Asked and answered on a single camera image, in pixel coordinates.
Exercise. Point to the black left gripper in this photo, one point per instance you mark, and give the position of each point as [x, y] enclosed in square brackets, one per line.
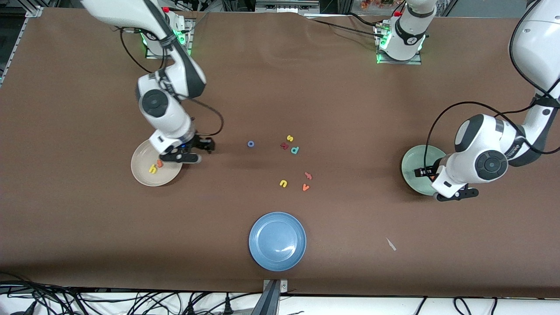
[430, 170]

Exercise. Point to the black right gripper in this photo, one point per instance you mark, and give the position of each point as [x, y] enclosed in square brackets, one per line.
[198, 142]

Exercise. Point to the yellow foam letter h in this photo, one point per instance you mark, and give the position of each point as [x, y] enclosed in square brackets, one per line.
[152, 169]

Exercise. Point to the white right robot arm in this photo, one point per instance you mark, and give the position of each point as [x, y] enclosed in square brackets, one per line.
[155, 103]

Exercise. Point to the green plate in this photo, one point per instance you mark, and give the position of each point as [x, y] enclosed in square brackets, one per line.
[411, 181]

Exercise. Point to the beige brown plate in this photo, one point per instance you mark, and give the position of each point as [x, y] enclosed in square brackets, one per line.
[166, 175]

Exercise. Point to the small white paper scrap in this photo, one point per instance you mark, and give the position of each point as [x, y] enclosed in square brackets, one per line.
[391, 244]

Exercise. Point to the teal foam letter d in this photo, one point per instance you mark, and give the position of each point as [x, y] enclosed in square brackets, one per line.
[297, 149]

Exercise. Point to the brown table cover sheet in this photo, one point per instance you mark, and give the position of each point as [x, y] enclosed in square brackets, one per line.
[280, 87]

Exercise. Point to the salmon foam letter f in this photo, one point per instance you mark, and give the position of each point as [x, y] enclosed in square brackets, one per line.
[308, 176]

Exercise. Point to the blue plate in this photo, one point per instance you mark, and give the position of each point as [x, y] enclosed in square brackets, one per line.
[277, 241]

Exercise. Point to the black power plug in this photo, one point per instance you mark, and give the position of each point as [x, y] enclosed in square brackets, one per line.
[227, 306]
[29, 308]
[190, 309]

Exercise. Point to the orange dried flowers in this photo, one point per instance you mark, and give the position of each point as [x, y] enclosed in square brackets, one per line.
[376, 3]

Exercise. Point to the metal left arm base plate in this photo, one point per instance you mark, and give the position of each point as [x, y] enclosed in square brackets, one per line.
[398, 62]

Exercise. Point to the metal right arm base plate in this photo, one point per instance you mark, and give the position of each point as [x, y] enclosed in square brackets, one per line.
[189, 30]

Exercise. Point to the silver metal frame box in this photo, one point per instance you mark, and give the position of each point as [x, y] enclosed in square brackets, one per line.
[286, 6]

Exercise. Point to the silver metal clamp bracket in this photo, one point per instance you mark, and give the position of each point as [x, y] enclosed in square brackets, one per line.
[283, 286]

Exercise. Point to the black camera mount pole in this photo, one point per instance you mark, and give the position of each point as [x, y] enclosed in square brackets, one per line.
[267, 304]

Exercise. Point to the aluminium frame rail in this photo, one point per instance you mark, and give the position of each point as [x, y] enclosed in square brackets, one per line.
[13, 48]

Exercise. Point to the silver frame corner bracket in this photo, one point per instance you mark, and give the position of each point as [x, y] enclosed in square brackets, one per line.
[35, 11]

